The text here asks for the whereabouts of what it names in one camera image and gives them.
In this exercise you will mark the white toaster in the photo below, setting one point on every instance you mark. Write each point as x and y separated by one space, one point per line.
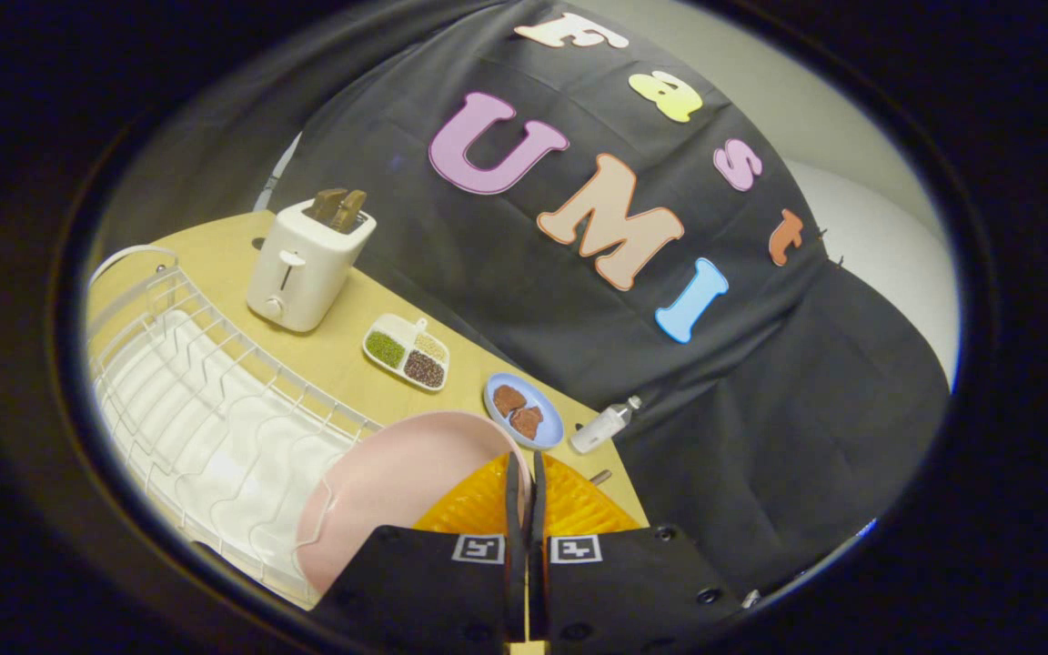
301 273

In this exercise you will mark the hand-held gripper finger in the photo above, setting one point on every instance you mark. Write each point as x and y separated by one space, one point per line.
538 509
515 509

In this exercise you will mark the small blue plate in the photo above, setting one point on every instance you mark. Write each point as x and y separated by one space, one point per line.
524 411

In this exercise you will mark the small white bottle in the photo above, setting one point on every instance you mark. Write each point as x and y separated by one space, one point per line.
604 426

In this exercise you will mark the brown bread piece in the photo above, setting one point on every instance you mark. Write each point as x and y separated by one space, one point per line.
508 398
528 421

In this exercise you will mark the brown toast slice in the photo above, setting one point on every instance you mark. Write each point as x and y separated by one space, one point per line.
349 209
327 204

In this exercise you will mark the pink plate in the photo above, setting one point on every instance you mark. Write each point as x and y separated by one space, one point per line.
397 491

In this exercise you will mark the black backdrop cloth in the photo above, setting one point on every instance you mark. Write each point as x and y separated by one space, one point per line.
670 346

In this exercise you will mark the white divided dish with beans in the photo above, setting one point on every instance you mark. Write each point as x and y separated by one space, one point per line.
408 351

